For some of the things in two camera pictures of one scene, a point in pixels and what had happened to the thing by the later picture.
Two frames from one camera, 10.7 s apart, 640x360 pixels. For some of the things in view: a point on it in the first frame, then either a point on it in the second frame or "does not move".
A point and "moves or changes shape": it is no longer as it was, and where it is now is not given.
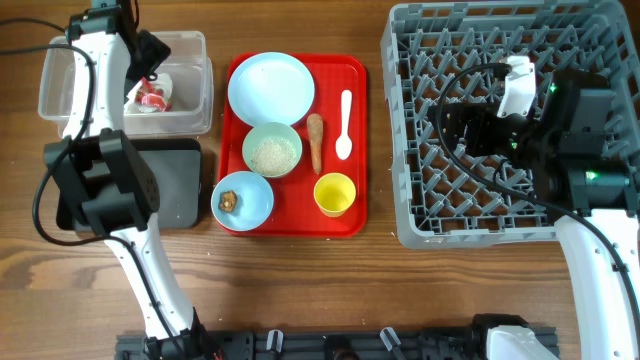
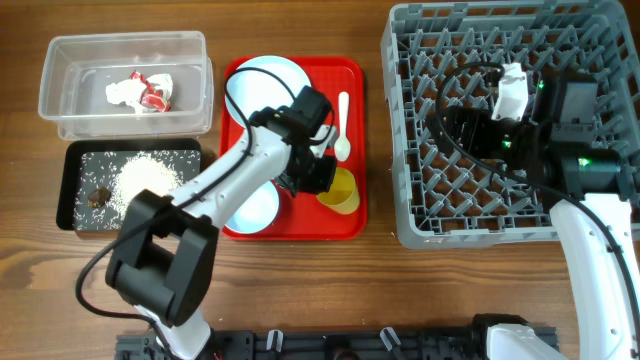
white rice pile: [273, 156] moves or changes shape
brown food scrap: [228, 201] moves or changes shape
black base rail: [357, 344] does not move
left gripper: [156, 51] → [321, 183]
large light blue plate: [271, 87] does not move
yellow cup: [334, 193] moves or changes shape
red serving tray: [295, 213] does not move
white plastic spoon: [344, 145] does not move
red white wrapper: [150, 96] does not move
